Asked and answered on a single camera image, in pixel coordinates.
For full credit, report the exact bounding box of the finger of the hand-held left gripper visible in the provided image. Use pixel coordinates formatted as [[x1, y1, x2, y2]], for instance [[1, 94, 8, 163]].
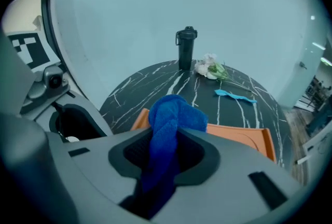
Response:
[[49, 92, 114, 144]]

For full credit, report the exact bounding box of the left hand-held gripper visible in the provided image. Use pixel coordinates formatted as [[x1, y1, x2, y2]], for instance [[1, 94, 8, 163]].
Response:
[[7, 32, 70, 115]]

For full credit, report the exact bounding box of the orange box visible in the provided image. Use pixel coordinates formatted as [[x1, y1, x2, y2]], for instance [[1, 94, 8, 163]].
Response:
[[130, 108, 277, 164]]

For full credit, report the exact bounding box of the blue cloth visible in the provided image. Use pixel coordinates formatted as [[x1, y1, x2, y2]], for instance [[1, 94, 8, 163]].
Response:
[[141, 94, 209, 218]]

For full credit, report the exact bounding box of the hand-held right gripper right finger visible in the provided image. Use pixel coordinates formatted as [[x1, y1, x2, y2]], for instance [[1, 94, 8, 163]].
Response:
[[149, 127, 305, 224]]

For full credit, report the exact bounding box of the light blue strip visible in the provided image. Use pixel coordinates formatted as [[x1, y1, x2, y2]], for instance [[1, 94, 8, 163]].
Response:
[[214, 89, 258, 104]]

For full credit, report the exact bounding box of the white flower bunch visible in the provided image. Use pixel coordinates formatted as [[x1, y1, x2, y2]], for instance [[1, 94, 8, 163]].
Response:
[[194, 53, 254, 93]]

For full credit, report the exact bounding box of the white desk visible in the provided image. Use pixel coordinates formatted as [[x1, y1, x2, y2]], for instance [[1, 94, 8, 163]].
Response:
[[295, 124, 331, 185]]

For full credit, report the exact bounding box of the black bottle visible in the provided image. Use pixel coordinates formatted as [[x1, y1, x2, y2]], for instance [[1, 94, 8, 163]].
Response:
[[175, 26, 198, 71]]

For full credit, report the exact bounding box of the glass door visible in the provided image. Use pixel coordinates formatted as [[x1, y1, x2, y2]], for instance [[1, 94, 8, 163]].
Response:
[[282, 0, 330, 112]]

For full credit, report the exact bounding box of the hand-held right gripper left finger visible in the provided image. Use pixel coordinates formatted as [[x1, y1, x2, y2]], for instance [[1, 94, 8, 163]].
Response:
[[46, 128, 154, 224]]

